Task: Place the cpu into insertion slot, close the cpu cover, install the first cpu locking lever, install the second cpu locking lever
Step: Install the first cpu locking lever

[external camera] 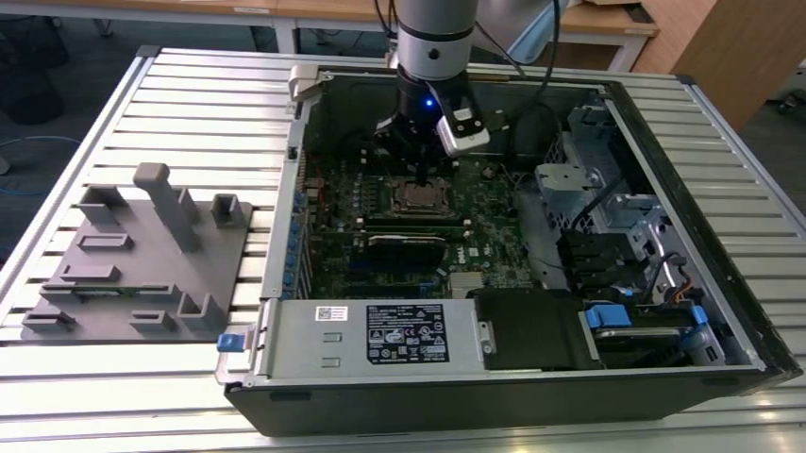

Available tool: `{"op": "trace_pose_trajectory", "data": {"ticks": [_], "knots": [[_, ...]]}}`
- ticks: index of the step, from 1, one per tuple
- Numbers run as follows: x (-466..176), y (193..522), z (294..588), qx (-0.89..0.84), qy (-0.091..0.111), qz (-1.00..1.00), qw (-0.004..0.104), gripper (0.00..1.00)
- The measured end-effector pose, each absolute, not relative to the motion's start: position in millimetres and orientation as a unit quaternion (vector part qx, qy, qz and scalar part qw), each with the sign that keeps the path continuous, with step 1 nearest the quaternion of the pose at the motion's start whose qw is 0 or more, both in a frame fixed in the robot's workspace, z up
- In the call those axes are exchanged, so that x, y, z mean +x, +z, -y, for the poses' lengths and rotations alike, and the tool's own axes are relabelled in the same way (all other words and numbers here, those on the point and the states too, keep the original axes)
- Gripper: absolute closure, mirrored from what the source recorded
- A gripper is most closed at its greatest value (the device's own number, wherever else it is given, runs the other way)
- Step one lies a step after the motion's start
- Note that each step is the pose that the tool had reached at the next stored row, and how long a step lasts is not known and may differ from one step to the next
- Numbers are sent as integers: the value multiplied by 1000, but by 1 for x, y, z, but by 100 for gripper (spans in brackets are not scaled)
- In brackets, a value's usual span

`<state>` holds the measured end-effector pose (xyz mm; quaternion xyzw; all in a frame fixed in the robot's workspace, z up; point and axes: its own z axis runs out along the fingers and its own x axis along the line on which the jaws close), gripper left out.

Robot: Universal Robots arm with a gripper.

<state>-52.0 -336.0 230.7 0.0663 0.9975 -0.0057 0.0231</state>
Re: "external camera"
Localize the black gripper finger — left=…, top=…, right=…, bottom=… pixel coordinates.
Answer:
left=422, top=140, right=454, bottom=186
left=374, top=119, right=426, bottom=186

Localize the CPU socket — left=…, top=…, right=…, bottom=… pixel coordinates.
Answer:
left=389, top=178, right=460, bottom=218

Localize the black RAM slot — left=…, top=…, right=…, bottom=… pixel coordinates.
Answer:
left=363, top=224, right=472, bottom=236
left=363, top=214, right=472, bottom=227

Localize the grey case latch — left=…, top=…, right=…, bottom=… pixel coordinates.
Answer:
left=286, top=64, right=325, bottom=103

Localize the silver metal disk bay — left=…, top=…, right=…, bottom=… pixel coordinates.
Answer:
left=533, top=162, right=626, bottom=233
left=545, top=104, right=622, bottom=166

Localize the black graphics card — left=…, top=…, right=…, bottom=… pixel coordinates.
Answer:
left=366, top=232, right=452, bottom=280

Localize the pale blue teach pendant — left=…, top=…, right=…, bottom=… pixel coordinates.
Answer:
left=478, top=0, right=570, bottom=68

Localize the green motherboard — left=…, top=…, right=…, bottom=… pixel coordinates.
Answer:
left=297, top=153, right=550, bottom=301

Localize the silver chipset heatsink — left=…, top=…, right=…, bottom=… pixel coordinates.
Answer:
left=449, top=270, right=492, bottom=291

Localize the black fan housing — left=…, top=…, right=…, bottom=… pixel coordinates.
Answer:
left=557, top=229, right=648, bottom=294

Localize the wooden desk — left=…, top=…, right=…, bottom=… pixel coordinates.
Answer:
left=277, top=0, right=661, bottom=73
left=0, top=0, right=298, bottom=54

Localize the black plastic shroud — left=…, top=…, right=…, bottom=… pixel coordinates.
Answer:
left=470, top=288, right=608, bottom=372

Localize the hard disk in blue carrier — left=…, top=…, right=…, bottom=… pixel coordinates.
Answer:
left=580, top=304, right=688, bottom=370

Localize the silver power supply unit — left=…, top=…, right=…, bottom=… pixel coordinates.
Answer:
left=249, top=297, right=488, bottom=378

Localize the grey parts rack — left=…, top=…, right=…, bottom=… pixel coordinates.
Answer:
left=21, top=162, right=255, bottom=342

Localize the wooden cabinet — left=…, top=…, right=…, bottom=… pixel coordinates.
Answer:
left=629, top=0, right=806, bottom=126

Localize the black PC case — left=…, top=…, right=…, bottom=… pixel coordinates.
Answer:
left=213, top=63, right=805, bottom=438

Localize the blue disk carrier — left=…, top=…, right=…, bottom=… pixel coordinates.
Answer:
left=682, top=305, right=724, bottom=366

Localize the green RAM stick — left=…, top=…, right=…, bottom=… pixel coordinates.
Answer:
left=74, top=287, right=146, bottom=300

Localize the black office chair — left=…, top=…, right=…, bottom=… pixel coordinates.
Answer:
left=0, top=13, right=73, bottom=126

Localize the office chair base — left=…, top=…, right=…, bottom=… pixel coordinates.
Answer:
left=765, top=65, right=806, bottom=114

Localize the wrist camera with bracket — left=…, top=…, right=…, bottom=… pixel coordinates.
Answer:
left=425, top=79, right=493, bottom=157

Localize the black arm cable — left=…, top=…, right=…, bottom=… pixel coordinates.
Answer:
left=374, top=0, right=566, bottom=138

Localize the silver metal bracket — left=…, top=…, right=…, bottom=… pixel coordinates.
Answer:
left=597, top=192, right=684, bottom=303

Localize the coloured wire bundle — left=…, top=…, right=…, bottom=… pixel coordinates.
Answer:
left=666, top=277, right=698, bottom=304

